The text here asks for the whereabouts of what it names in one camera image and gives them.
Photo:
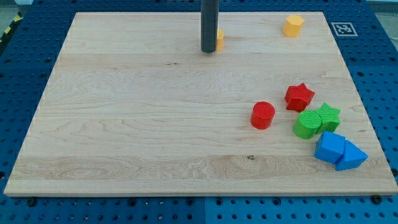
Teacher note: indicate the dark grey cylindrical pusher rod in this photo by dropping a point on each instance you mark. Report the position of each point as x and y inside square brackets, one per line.
[209, 10]

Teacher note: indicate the yellow heart block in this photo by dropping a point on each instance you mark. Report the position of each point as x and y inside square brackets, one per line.
[219, 40]

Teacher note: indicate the yellow hexagon block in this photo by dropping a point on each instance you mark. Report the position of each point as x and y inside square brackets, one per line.
[293, 25]

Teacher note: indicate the red cylinder block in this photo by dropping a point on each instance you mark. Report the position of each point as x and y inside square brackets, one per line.
[262, 115]

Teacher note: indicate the light wooden board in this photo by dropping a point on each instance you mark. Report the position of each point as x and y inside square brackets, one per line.
[134, 108]

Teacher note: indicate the red star block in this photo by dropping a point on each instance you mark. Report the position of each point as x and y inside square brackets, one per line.
[298, 97]

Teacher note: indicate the white fiducial marker tag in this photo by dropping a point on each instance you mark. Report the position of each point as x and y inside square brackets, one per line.
[344, 29]

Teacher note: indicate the green cylinder block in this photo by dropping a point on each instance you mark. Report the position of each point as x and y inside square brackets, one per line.
[306, 125]

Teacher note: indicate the green star block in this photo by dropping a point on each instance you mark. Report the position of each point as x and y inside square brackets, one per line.
[329, 118]

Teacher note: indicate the blue cube block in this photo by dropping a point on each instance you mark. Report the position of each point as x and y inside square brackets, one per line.
[329, 147]

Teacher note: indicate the blue triangle block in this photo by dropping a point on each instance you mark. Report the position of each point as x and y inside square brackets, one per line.
[352, 157]

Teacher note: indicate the black bolt front right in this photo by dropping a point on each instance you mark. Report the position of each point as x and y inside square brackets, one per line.
[376, 199]

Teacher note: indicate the black bolt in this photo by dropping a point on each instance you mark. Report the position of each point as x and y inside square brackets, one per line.
[376, 199]
[31, 202]

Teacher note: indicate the black bolt front left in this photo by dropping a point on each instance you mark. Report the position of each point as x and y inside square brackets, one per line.
[31, 202]

